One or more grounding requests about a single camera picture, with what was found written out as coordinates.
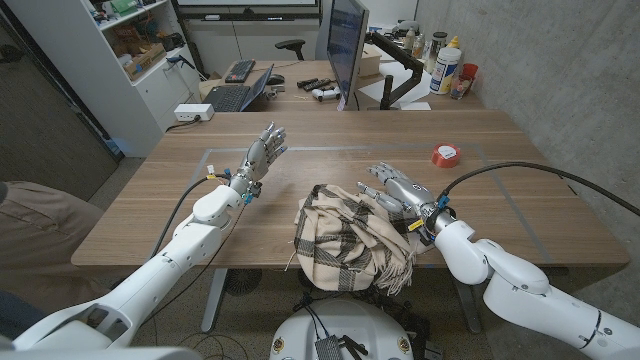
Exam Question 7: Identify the grey mesh module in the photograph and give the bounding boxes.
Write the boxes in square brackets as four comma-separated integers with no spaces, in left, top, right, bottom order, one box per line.
[314,335,346,360]

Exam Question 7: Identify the white game controller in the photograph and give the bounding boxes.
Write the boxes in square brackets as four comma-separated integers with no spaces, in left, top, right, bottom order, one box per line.
[311,85,342,103]

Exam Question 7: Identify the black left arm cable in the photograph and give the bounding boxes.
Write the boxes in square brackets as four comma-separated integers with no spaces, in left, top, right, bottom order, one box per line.
[149,172,234,259]

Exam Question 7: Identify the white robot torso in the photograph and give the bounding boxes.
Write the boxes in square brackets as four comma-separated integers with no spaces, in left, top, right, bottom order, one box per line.
[269,298,415,360]

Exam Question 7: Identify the black round grille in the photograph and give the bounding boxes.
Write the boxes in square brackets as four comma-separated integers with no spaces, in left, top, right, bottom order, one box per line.
[223,268,264,297]

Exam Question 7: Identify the light wooden box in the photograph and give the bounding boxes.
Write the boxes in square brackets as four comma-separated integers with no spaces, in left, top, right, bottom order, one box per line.
[358,43,383,78]

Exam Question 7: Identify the black cable bundle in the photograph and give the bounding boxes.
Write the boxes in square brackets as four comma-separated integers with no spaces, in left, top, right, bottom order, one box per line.
[294,289,432,360]

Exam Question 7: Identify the wooden office desk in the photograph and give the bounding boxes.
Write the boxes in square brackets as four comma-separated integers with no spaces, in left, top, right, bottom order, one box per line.
[212,58,485,112]

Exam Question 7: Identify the white shelf cabinet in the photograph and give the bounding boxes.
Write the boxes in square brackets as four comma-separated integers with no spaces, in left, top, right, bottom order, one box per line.
[4,0,204,159]

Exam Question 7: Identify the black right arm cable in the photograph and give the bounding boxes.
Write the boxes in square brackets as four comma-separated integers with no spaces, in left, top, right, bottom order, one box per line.
[439,160,640,219]

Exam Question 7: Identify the beige plaid fringed scarf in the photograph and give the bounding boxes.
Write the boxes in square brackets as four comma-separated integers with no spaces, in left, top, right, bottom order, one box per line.
[284,183,439,296]

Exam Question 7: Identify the red cup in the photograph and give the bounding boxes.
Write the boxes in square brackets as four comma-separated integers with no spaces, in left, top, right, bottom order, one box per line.
[460,62,480,90]

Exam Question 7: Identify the large computer monitor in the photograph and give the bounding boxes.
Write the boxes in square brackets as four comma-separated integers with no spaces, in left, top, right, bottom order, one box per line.
[314,0,370,112]

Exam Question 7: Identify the person in tan trousers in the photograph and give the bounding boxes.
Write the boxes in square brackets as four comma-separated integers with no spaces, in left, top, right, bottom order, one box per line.
[0,180,105,346]

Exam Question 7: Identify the black keyboard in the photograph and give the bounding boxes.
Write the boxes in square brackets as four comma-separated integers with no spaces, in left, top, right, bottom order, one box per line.
[224,58,257,84]

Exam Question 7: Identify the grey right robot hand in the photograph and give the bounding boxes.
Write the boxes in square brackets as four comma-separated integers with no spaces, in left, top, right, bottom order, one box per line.
[356,161,455,237]

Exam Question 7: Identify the dark lidded jar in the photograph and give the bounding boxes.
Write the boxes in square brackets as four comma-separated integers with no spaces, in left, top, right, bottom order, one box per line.
[425,31,449,74]

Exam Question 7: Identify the white wipes canister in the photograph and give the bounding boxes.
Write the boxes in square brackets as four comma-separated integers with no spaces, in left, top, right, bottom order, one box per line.
[428,45,463,96]

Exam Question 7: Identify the brown cardboard box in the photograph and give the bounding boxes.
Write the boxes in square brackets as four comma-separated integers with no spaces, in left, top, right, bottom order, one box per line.
[122,42,168,81]

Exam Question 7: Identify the red tape roll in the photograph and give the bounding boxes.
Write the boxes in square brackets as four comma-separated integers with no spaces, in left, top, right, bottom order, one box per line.
[431,142,462,169]

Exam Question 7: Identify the white power strip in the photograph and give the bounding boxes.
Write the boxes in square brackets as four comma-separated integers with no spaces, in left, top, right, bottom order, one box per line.
[173,102,216,123]

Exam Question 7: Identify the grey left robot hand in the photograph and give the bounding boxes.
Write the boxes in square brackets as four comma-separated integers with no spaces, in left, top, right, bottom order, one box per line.
[230,121,288,199]

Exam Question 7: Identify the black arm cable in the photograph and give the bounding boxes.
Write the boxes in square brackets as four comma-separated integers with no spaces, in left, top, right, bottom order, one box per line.
[439,160,640,219]
[149,172,234,259]

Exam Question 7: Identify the black office chair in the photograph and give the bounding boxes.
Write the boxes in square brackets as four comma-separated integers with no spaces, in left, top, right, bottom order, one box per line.
[274,38,307,61]

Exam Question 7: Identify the black open laptop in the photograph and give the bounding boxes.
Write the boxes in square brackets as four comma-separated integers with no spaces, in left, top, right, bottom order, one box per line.
[202,63,275,113]

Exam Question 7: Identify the white paper sheets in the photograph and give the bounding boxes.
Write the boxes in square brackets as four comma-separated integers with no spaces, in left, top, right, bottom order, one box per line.
[357,60,436,112]

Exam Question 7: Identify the grey table leg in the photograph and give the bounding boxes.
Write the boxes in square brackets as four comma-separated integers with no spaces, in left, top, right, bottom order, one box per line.
[449,269,484,335]
[200,268,229,334]

